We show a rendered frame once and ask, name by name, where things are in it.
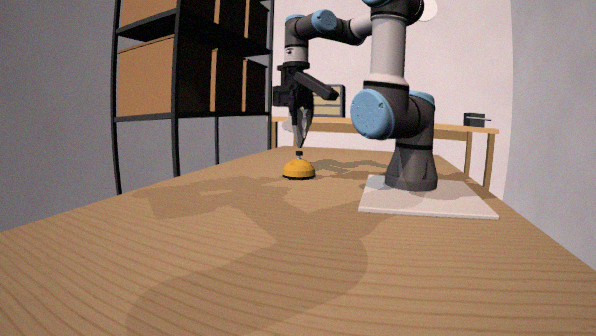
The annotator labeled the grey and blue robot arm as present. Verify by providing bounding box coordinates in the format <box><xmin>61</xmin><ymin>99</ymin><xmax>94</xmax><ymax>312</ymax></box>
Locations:
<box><xmin>284</xmin><ymin>0</ymin><xmax>438</xmax><ymax>192</ymax></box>

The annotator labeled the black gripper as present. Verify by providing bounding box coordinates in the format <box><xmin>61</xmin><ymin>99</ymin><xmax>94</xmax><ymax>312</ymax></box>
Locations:
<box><xmin>272</xmin><ymin>61</ymin><xmax>314</xmax><ymax>148</ymax></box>

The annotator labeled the golden yellow dome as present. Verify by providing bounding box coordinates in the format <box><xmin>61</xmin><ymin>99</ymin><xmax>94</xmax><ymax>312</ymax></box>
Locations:
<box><xmin>283</xmin><ymin>151</ymin><xmax>315</xmax><ymax>180</ymax></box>

